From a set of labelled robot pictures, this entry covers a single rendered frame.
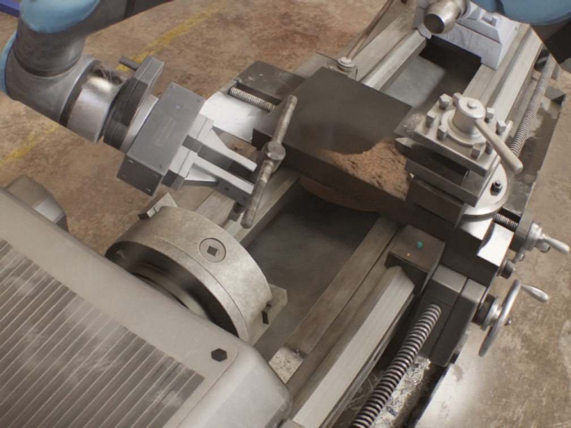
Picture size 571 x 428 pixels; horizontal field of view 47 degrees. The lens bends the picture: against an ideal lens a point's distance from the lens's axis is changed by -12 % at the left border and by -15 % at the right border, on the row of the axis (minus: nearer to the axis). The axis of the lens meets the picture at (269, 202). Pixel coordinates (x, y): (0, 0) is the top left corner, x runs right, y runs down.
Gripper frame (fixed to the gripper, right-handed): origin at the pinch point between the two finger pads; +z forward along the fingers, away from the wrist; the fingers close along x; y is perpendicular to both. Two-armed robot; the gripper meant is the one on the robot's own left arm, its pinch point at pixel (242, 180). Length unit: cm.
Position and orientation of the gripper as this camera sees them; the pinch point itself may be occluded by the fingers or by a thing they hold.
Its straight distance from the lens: 85.6
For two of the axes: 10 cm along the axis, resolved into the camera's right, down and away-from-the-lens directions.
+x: -2.9, 7.2, -6.3
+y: -4.0, 5.1, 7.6
